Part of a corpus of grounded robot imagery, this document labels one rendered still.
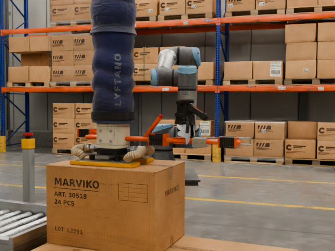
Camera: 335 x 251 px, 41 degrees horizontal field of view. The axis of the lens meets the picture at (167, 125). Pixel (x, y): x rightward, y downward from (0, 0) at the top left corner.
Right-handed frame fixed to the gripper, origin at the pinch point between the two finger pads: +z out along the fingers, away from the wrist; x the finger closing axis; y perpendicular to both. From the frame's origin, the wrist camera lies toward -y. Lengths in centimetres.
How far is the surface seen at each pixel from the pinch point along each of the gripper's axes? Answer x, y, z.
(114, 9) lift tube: 11, 35, -64
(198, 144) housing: 3.5, -5.0, 0.7
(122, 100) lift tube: 7.4, 33.2, -19.7
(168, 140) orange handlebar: 3.7, 10.1, -0.7
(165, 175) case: 9.0, 9.6, 15.5
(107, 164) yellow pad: 15.8, 36.9, 11.1
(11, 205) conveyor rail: -30, 133, 50
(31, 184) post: -49, 131, 39
